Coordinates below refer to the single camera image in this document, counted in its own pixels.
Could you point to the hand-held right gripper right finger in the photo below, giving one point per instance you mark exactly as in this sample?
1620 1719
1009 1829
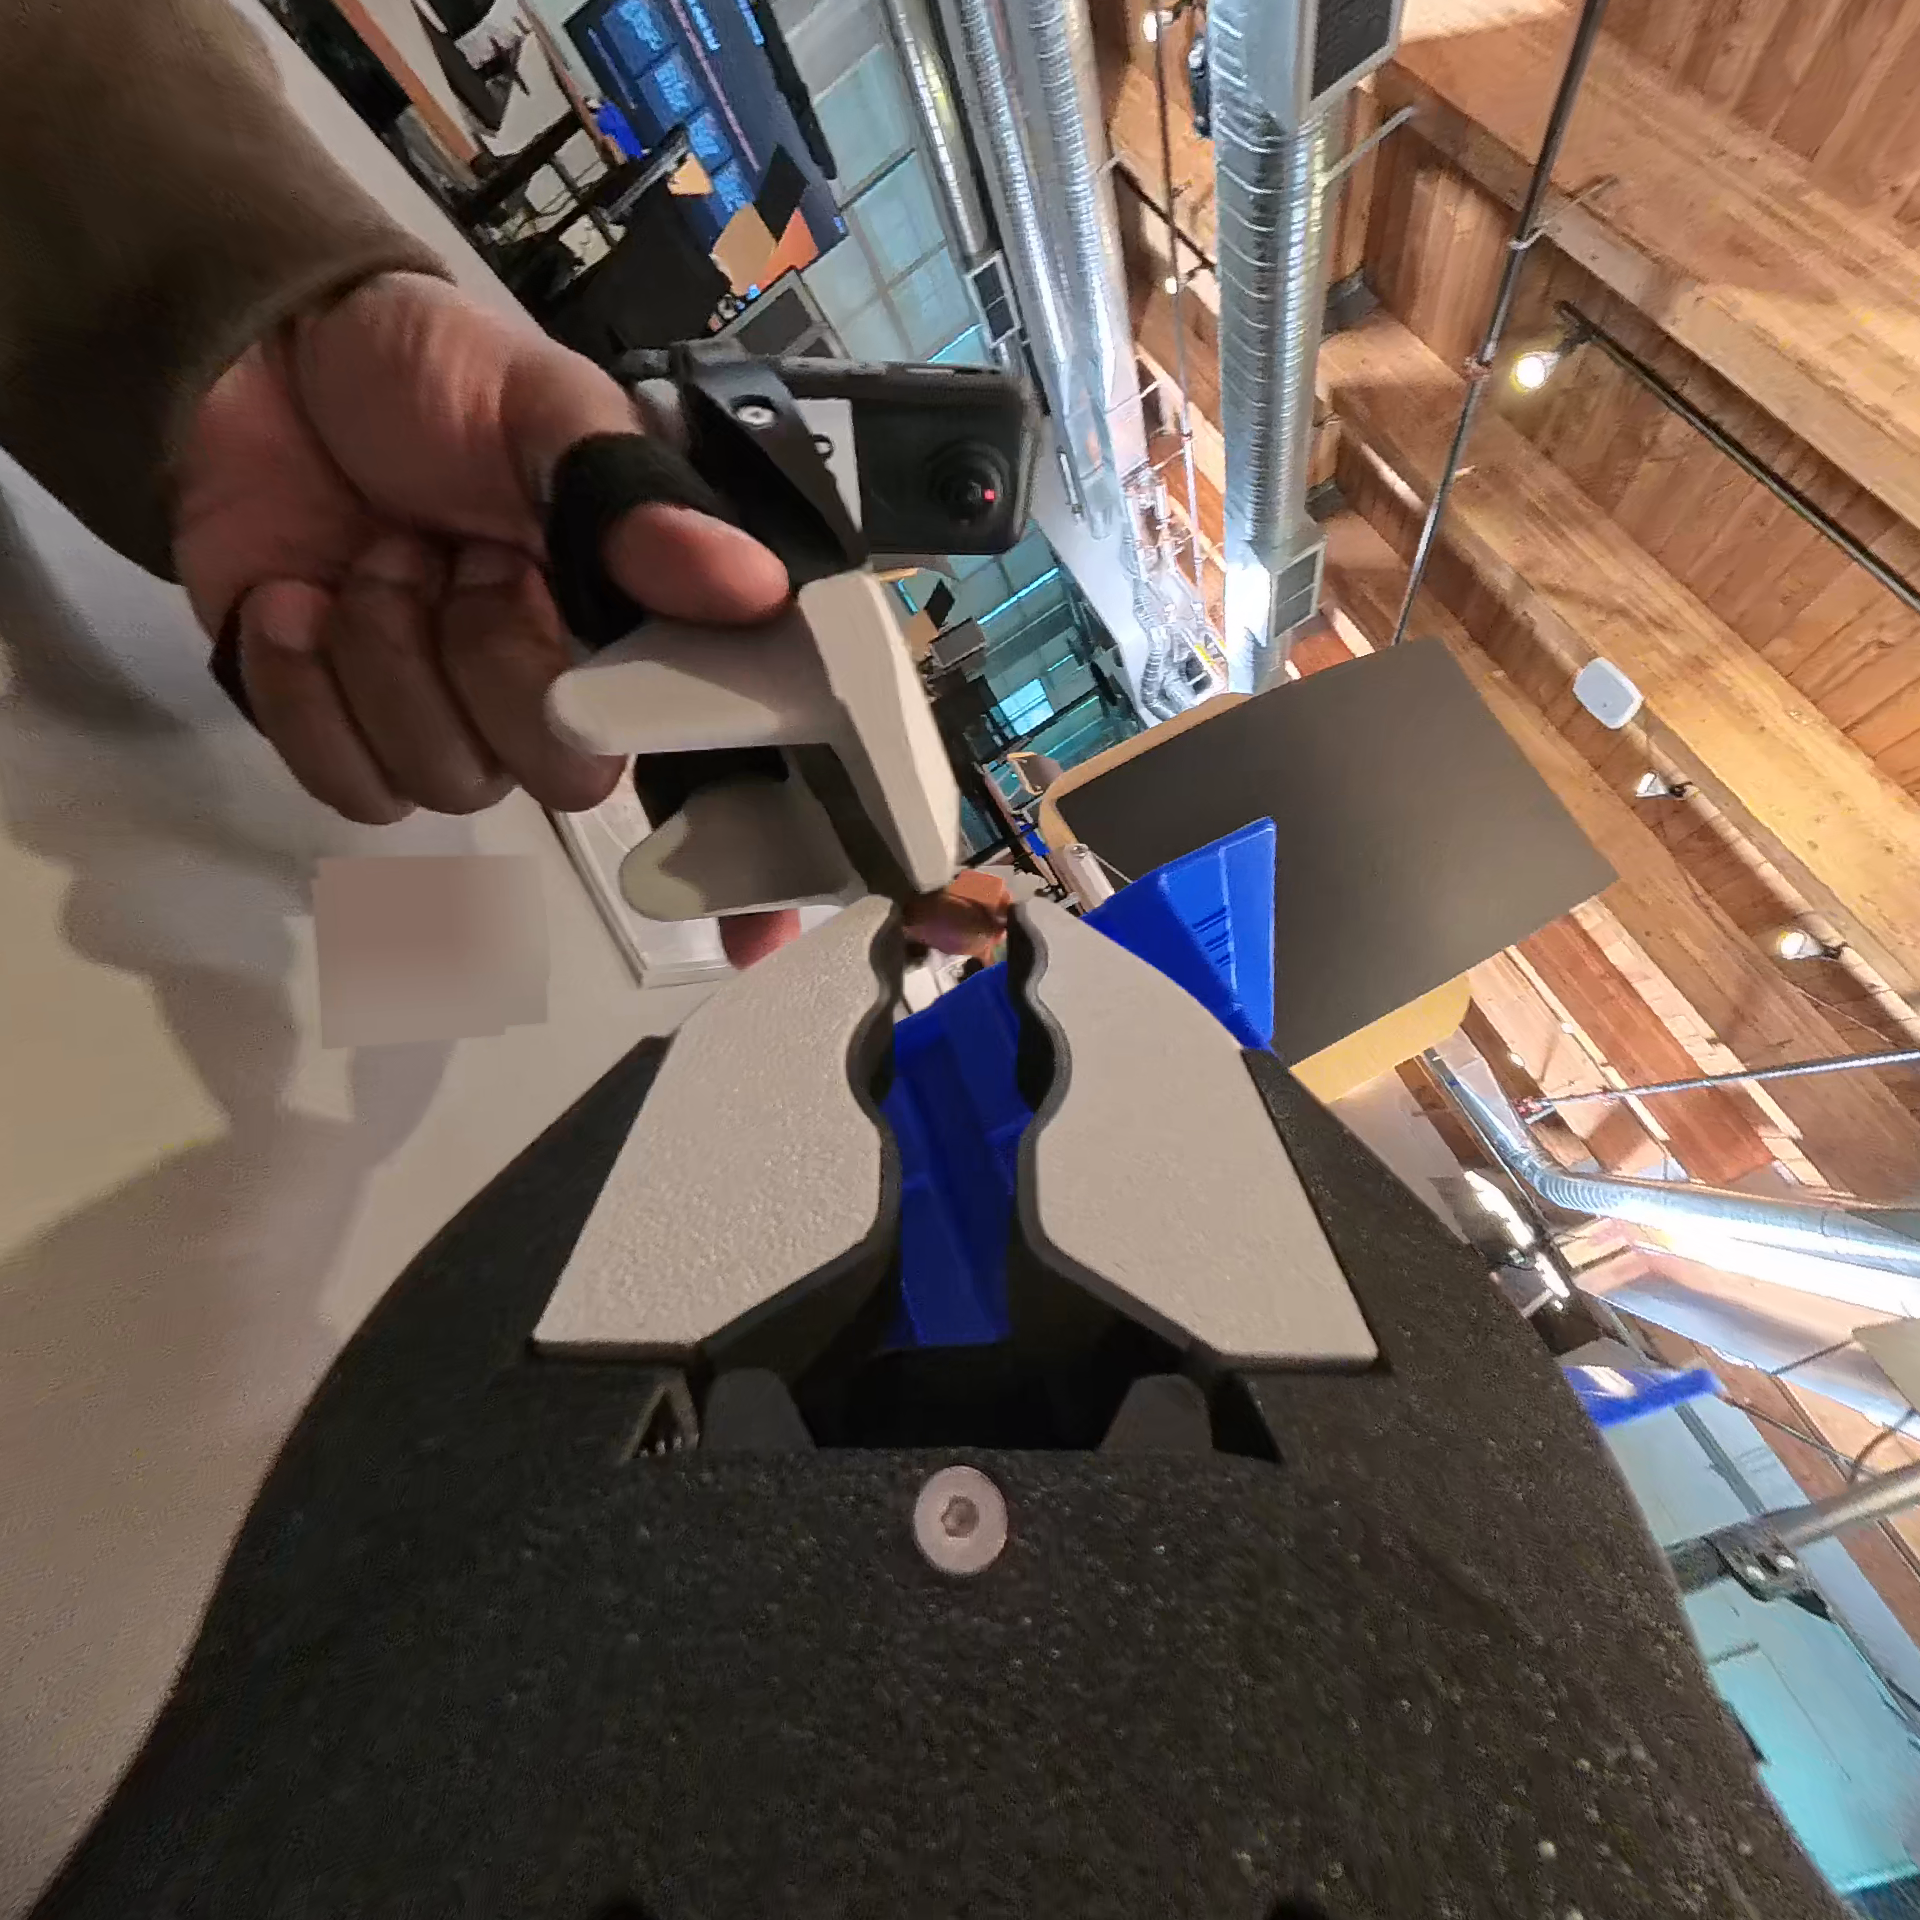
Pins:
1187 1172

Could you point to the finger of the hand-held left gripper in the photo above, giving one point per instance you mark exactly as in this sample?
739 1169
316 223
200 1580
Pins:
749 864
855 706

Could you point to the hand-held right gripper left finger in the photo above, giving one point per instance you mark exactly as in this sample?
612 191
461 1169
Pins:
720 1188

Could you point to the small orange brick assembly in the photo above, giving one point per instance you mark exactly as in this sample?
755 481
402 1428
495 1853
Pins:
961 911

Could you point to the person's left forearm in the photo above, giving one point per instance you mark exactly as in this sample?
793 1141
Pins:
151 212

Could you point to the grey desk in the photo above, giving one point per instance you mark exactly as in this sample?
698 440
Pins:
122 1261

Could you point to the person's left hand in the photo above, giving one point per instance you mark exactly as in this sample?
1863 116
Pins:
392 541

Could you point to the black board with wooden edge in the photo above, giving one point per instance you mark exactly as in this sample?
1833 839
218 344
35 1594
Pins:
1321 842

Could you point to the black computer monitor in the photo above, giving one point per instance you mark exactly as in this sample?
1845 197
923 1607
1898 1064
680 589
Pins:
706 77

